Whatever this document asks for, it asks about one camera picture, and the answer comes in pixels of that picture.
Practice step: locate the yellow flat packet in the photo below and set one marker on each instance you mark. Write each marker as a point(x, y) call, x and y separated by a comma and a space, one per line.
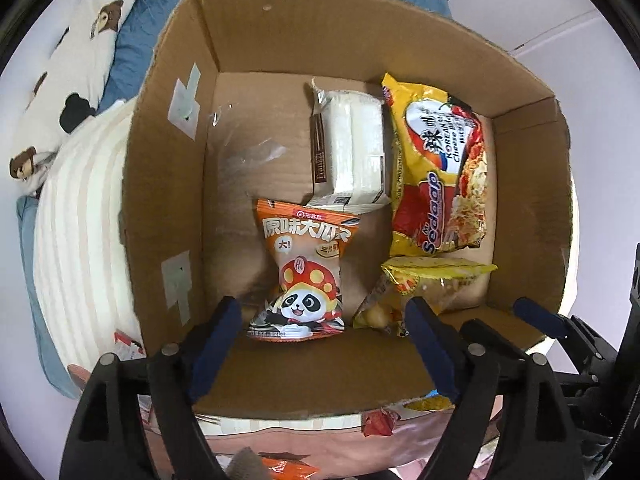
point(432, 402)

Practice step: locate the small yellow snack packet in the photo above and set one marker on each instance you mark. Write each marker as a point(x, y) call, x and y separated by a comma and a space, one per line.
point(425, 275)

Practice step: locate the striped cream blanket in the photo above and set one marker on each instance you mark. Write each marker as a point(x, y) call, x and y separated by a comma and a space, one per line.
point(80, 240)

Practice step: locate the orange panda snack packet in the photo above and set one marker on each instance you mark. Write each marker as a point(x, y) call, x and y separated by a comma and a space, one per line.
point(305, 260)

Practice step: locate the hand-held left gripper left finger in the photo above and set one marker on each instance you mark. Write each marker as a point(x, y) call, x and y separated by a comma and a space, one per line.
point(220, 347)

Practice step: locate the bear print pillow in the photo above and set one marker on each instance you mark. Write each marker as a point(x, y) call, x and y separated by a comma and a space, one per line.
point(75, 60)

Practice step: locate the red white snack packet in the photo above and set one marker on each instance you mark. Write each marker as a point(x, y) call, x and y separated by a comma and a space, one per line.
point(127, 342)

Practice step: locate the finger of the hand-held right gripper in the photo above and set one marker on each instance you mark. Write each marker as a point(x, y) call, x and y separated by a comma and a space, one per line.
point(535, 312)

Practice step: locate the blue quilt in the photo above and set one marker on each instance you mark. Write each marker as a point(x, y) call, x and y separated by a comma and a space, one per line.
point(135, 40)

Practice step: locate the grey brown cloth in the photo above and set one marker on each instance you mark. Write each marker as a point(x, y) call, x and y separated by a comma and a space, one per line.
point(245, 466)

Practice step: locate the yellow instant noodle packet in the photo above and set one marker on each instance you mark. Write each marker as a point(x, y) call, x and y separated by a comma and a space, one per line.
point(435, 170)

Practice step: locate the red crumpled wrapper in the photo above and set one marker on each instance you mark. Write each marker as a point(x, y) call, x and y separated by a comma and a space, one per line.
point(377, 421)

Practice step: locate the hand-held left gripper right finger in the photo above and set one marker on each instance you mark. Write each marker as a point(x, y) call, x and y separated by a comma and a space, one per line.
point(427, 347)

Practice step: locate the white cracker pack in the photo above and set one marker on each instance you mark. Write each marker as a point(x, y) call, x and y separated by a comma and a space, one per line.
point(355, 145)

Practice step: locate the cardboard box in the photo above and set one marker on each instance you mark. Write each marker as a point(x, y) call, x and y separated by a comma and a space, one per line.
point(325, 35)

